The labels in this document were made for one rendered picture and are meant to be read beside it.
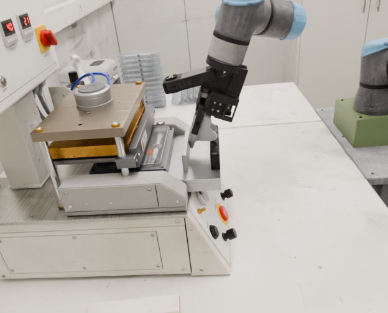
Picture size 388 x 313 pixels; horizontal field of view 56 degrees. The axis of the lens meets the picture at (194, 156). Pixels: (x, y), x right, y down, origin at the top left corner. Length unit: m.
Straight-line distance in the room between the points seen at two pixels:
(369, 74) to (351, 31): 1.72
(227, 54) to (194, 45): 2.54
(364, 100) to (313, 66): 1.68
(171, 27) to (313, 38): 1.15
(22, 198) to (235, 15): 0.61
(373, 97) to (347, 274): 0.67
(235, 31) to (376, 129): 0.77
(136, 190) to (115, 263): 0.20
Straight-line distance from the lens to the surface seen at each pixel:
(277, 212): 1.02
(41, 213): 0.84
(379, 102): 1.35
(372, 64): 1.32
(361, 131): 1.34
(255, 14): 0.73
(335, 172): 1.21
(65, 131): 0.73
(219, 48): 0.73
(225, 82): 0.77
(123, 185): 0.72
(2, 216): 0.88
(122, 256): 0.84
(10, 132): 0.89
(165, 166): 0.77
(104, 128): 0.70
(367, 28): 3.08
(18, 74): 0.83
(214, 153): 0.77
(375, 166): 1.27
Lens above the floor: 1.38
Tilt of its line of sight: 29 degrees down
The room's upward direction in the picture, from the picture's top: 6 degrees counter-clockwise
